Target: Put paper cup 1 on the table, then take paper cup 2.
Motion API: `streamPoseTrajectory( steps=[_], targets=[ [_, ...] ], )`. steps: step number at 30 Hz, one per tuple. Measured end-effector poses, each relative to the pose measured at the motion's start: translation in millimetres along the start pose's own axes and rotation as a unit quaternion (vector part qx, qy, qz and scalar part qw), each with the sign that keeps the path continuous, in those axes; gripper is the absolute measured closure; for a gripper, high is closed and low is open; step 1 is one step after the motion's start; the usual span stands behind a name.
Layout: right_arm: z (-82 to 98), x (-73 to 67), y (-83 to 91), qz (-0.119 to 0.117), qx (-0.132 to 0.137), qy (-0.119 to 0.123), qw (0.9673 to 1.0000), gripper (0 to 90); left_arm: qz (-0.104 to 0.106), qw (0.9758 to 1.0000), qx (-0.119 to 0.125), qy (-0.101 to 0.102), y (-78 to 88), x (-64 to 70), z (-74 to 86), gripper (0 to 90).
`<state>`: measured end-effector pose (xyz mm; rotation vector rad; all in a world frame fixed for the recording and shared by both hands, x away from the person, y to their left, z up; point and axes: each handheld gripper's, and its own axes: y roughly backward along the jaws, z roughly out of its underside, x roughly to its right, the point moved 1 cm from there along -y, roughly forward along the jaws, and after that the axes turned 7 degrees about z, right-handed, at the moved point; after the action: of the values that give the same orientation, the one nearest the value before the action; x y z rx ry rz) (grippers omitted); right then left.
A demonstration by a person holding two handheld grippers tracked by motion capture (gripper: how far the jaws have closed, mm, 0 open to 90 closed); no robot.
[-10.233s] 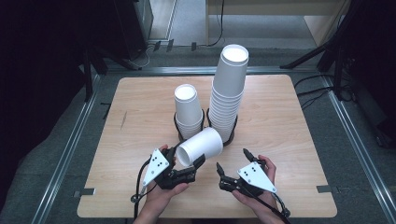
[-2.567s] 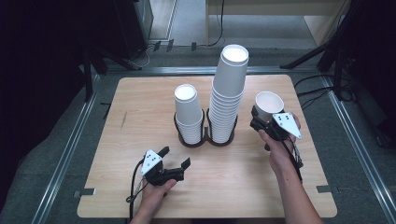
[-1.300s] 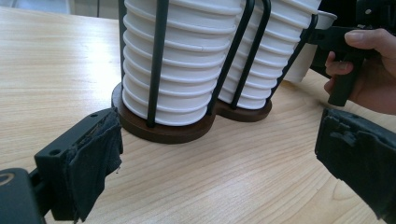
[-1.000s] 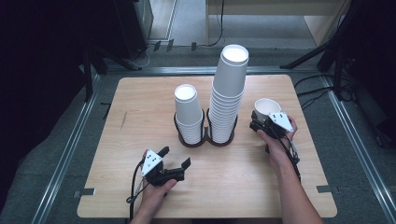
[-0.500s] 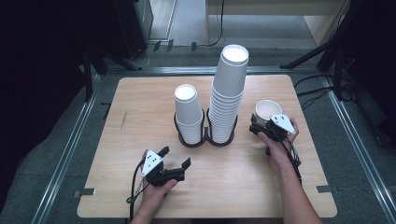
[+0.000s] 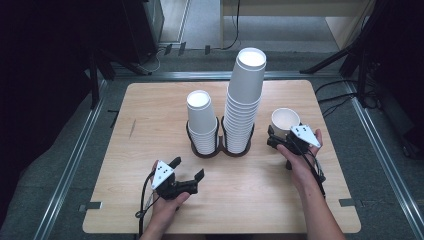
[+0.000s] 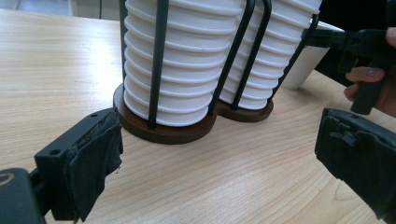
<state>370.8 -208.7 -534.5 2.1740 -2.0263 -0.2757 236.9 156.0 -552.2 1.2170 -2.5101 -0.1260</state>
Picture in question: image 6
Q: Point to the black double cup holder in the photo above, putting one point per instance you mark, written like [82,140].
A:
[220,154]

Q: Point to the person's right hand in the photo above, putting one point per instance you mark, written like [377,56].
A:
[303,166]

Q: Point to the tall stack of white cups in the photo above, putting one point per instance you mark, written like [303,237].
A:
[245,86]

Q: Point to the aluminium frame rail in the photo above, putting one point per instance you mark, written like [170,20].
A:
[383,150]
[71,166]

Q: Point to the dark curtain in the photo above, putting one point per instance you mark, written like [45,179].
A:
[40,83]

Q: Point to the light wooden desk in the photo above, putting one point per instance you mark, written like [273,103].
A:
[283,8]

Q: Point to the short stack of white cups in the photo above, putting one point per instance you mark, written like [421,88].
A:
[201,116]

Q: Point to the grey tape piece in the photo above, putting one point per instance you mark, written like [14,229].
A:
[347,202]
[91,206]

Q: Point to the person's left hand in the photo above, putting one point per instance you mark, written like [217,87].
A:
[166,208]

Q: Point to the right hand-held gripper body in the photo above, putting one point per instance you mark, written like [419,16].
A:
[306,135]

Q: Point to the black tripod stand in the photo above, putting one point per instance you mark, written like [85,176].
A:
[326,61]

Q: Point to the small dark floor bracket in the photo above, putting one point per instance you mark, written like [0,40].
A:
[168,49]
[207,50]
[182,48]

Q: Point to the black metal stand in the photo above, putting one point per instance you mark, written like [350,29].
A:
[95,83]

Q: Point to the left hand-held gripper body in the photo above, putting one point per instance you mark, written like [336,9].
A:
[163,175]

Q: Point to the single white paper cup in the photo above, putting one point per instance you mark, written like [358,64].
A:
[283,120]

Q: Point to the black cabinet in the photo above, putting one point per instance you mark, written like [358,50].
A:
[140,26]

